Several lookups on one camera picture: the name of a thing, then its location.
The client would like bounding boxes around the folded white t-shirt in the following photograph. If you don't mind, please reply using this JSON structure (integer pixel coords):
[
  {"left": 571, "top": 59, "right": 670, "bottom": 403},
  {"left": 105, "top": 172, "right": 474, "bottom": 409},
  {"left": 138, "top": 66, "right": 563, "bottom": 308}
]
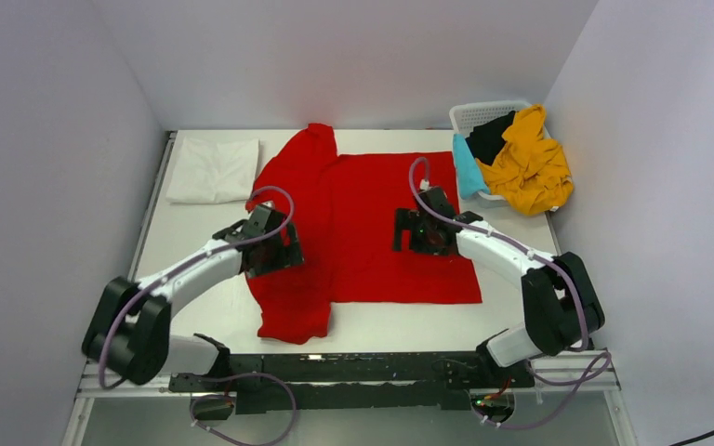
[{"left": 165, "top": 138, "right": 260, "bottom": 204}]

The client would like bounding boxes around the black t-shirt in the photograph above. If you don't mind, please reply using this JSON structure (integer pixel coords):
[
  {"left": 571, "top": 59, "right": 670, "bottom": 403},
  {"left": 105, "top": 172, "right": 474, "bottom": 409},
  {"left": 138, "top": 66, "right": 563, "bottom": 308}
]
[{"left": 466, "top": 111, "right": 516, "bottom": 165}]

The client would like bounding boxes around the aluminium frame rail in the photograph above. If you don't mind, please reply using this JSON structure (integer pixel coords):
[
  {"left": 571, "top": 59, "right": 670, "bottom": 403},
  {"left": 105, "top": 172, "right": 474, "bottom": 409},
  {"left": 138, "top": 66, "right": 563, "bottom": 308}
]
[{"left": 77, "top": 350, "right": 619, "bottom": 398}]

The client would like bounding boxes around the white plastic laundry basket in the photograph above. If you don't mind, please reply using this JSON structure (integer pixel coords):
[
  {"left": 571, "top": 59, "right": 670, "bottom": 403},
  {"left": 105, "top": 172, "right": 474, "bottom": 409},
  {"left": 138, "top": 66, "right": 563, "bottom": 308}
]
[{"left": 449, "top": 99, "right": 531, "bottom": 208}]

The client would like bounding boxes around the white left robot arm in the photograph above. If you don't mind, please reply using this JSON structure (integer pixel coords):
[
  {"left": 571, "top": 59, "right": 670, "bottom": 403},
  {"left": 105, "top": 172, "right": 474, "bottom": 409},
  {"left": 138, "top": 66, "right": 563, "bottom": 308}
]
[{"left": 82, "top": 204, "right": 304, "bottom": 390}]

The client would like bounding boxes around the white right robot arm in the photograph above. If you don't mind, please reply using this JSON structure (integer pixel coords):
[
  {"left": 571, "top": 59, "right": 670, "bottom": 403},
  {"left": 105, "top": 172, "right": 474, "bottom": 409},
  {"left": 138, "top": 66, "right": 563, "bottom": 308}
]
[{"left": 392, "top": 187, "right": 605, "bottom": 386}]

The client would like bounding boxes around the red t-shirt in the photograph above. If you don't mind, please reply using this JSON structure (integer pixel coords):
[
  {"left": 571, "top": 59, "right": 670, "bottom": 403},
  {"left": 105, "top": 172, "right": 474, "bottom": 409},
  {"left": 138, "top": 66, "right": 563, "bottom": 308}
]
[{"left": 247, "top": 124, "right": 482, "bottom": 345}]

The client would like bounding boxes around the yellow t-shirt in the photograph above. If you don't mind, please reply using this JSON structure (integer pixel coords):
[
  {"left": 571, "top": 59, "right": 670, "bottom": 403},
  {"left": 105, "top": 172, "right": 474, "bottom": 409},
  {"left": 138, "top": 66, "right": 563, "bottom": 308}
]
[{"left": 476, "top": 104, "right": 574, "bottom": 216}]

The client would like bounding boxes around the teal t-shirt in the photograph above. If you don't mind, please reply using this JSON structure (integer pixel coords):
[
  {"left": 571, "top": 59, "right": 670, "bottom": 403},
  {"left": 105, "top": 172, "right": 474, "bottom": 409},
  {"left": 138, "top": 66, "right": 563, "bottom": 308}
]
[{"left": 452, "top": 134, "right": 490, "bottom": 200}]

